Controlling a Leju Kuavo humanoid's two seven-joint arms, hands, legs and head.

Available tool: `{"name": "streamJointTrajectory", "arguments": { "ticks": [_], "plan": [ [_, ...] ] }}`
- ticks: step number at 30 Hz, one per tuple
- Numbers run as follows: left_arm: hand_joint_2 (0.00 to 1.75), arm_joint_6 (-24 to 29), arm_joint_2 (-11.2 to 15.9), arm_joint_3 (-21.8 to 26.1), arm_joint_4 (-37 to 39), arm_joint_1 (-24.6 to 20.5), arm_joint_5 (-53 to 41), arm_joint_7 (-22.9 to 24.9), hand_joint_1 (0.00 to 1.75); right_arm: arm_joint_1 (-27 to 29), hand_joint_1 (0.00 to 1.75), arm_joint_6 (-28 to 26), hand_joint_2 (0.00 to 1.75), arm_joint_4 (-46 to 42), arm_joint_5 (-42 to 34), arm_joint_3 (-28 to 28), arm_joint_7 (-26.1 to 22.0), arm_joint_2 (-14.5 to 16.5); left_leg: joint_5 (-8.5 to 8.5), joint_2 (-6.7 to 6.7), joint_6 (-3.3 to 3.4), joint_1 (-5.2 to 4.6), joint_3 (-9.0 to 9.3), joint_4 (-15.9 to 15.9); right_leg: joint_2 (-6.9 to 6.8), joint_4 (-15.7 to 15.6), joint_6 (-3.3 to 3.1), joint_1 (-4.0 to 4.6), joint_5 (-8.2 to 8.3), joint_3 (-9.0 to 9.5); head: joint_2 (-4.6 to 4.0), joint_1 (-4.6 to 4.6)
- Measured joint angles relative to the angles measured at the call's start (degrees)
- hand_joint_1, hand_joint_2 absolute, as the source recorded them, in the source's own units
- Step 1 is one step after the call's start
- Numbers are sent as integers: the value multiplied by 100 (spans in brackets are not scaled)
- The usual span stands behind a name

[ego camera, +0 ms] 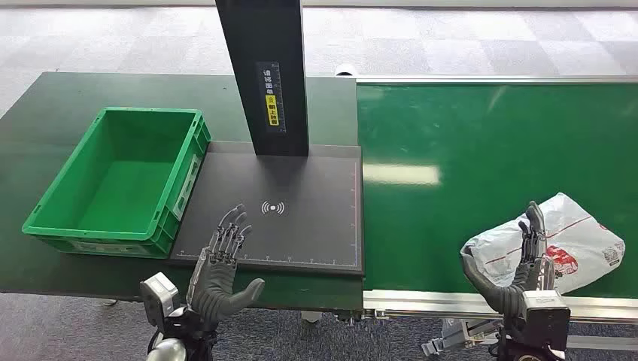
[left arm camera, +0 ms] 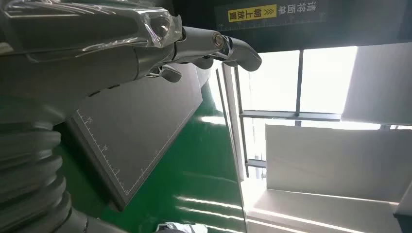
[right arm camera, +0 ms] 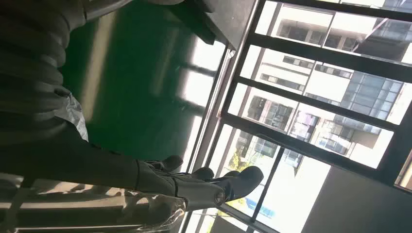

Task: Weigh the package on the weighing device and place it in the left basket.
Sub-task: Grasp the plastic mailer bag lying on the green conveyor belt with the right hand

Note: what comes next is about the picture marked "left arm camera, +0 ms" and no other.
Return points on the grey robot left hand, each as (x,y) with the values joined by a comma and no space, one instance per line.
(80,67)

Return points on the white partition board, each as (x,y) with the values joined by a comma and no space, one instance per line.
(331,160)
(379,86)

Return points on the green conveyor belt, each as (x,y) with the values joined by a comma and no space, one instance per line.
(199,160)

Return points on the grey metal window frame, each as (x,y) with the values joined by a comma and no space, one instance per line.
(289,114)

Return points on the grey plastic package red print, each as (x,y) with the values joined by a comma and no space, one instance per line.
(183,228)

